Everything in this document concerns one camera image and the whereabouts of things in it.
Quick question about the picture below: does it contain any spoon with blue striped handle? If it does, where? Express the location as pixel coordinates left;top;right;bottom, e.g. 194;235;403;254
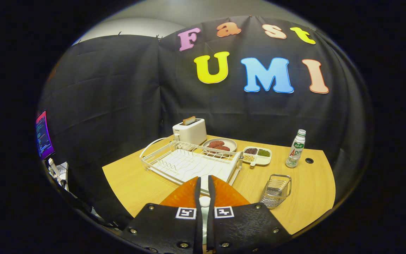
199;196;211;246

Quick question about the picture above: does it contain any white drink bottle green label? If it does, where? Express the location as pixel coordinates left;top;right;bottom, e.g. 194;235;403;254
285;129;307;168

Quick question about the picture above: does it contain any white wire dish rack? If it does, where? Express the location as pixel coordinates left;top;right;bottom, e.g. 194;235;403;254
139;138;244;196

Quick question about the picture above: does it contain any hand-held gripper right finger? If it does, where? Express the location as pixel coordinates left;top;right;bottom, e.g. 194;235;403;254
207;175;292;254

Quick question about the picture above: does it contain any black backdrop cloth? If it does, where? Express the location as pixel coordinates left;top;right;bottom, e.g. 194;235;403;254
37;15;374;226

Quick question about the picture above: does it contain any white plastic object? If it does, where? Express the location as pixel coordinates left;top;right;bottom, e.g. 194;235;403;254
47;158;70;193

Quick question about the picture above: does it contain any white divided tray with beans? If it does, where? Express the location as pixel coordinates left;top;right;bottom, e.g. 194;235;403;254
242;146;272;167

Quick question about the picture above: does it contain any metal wire basket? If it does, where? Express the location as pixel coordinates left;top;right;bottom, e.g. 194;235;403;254
260;174;292;209

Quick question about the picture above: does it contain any beige round plate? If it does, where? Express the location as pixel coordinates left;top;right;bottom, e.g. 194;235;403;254
202;138;238;156

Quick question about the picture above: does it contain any computer monitor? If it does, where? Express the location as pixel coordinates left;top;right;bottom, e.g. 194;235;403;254
35;110;55;160

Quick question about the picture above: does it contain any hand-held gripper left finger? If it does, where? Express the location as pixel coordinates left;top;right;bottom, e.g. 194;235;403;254
120;176;203;254

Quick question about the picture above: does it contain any white toaster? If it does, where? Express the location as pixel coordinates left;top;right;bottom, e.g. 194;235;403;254
172;118;207;146

